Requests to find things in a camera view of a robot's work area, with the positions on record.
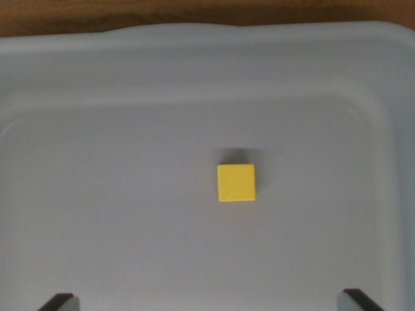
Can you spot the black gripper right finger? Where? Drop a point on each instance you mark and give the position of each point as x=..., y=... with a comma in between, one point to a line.
x=355, y=302

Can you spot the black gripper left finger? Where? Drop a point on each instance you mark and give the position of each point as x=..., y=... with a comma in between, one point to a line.
x=61, y=303

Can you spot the yellow wooden cube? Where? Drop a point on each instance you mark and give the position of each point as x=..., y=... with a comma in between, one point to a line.
x=236, y=182

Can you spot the grey plastic bin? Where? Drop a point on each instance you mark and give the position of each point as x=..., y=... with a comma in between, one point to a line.
x=129, y=162

